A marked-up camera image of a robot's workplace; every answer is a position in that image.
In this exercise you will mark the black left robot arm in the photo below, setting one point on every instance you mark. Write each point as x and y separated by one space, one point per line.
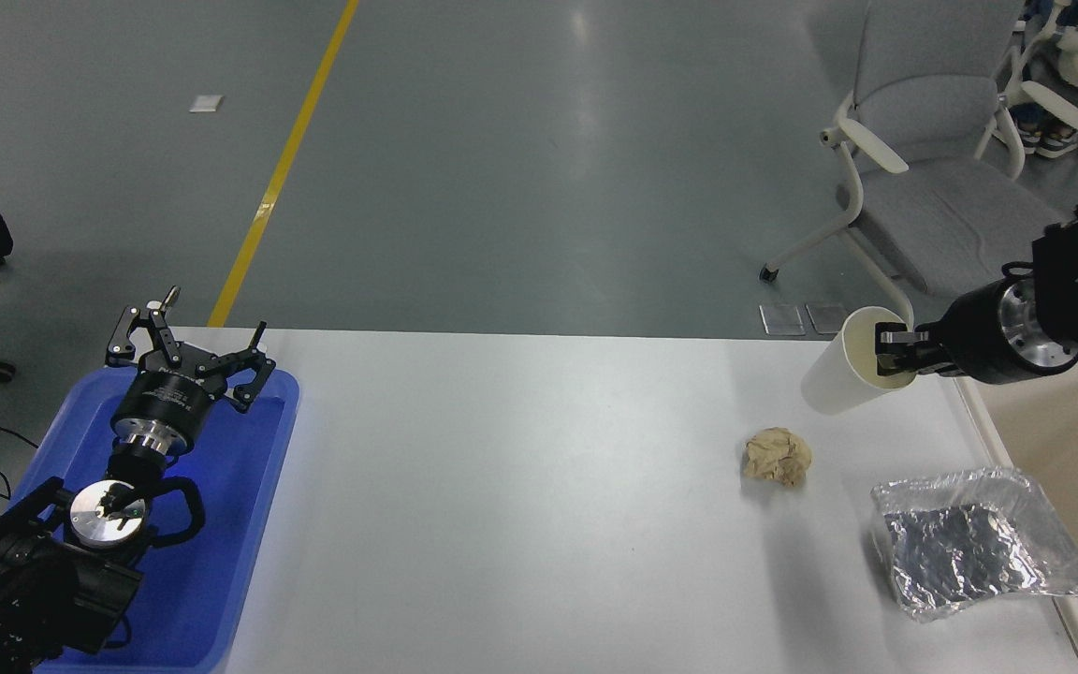
34 580

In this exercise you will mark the white paper scrap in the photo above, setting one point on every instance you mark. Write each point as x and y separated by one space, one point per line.
207 104

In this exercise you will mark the white paper cup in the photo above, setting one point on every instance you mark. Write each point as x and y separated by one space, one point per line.
837 376

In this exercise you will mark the crumpled tan paper ball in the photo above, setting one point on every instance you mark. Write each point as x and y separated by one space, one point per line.
776 457

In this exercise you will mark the grey office chair white frame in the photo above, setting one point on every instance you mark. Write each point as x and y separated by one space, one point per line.
932 187

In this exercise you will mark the white framed office chair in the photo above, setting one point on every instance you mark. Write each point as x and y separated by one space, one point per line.
1054 105

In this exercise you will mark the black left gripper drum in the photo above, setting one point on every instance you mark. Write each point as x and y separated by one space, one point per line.
163 401

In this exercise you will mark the blue plastic tray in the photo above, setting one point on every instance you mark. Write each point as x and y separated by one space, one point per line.
221 524

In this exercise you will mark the clear square floor plate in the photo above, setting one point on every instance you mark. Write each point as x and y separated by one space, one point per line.
782 318
824 315

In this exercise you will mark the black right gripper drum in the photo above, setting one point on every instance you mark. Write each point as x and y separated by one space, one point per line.
969 339

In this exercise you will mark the crumpled silver foil tray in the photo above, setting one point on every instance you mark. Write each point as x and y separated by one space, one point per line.
969 548

